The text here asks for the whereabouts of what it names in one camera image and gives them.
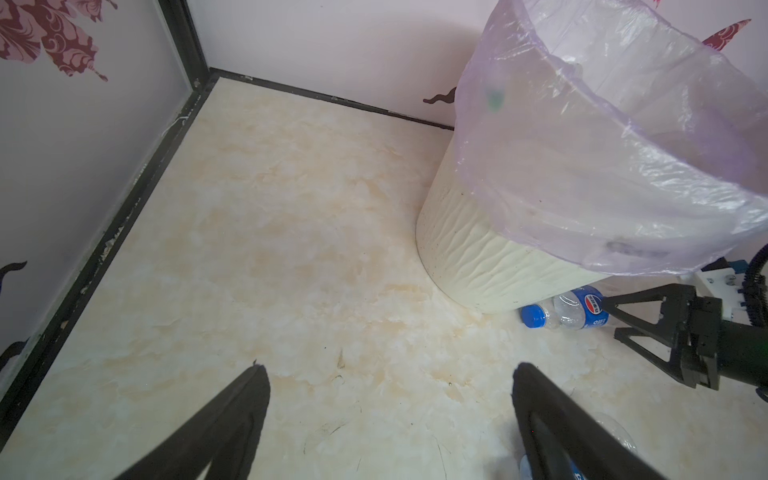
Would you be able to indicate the white ribbed trash bin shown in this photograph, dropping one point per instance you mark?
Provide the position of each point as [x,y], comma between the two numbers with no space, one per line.
[474,265]

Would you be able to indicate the pink plastic bin liner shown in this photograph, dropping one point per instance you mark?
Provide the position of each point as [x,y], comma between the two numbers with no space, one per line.
[598,133]

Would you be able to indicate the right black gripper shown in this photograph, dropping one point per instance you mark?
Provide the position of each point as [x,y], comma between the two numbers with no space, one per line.
[715,348]

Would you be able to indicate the blue label bottle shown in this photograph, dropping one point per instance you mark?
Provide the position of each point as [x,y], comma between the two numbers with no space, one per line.
[607,435]

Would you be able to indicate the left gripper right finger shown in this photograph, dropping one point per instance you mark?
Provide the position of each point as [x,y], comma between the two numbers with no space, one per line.
[551,425]

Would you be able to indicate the pepsi label clear bottle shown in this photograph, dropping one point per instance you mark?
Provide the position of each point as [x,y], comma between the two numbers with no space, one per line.
[577,309]

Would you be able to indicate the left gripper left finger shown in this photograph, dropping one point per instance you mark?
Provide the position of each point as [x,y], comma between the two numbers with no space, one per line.
[220,441]

